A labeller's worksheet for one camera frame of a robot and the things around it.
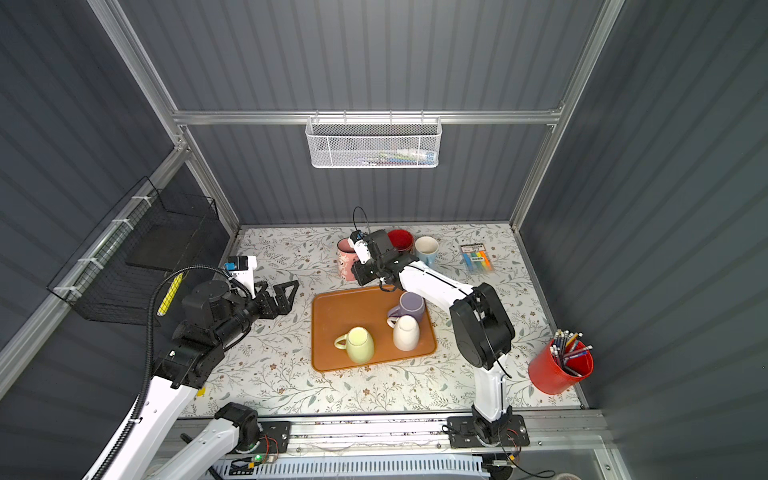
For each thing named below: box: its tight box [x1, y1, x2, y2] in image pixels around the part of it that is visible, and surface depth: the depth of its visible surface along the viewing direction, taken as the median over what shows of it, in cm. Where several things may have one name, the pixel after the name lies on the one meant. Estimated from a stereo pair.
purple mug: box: [387, 291, 425, 320], surface depth 90 cm
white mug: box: [386, 315, 420, 352], surface depth 86 cm
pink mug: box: [337, 238, 356, 281], surface depth 91 cm
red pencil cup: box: [528, 340, 594, 395], surface depth 77 cm
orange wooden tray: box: [311, 287, 437, 372], surface depth 94 cm
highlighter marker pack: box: [460, 243, 493, 273], surface depth 111 cm
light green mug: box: [334, 326, 375, 364], surface depth 83 cm
